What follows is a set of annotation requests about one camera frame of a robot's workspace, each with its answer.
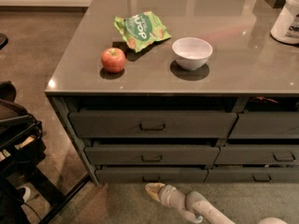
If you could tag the black cart with cables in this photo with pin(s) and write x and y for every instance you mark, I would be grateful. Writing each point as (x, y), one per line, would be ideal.
(22, 148)

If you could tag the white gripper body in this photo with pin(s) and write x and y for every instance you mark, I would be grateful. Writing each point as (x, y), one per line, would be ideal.
(168, 194)

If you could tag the red apple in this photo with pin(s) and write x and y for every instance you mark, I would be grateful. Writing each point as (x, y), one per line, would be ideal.
(113, 60)

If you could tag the white bowl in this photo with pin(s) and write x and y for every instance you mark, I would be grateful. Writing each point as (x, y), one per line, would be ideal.
(191, 53)

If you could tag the green snack bag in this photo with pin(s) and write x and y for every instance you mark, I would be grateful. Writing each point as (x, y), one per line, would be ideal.
(141, 30)

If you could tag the white plastic jar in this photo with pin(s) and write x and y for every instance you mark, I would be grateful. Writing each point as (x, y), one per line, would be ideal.
(286, 27)

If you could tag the grey cabinet frame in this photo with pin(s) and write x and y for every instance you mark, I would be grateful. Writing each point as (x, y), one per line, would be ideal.
(183, 138)

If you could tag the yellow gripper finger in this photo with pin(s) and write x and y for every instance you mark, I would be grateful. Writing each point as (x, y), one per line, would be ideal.
(153, 190)

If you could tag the grey drawer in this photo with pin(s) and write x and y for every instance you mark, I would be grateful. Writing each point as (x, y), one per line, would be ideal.
(266, 125)
(151, 123)
(150, 174)
(257, 175)
(151, 154)
(258, 154)

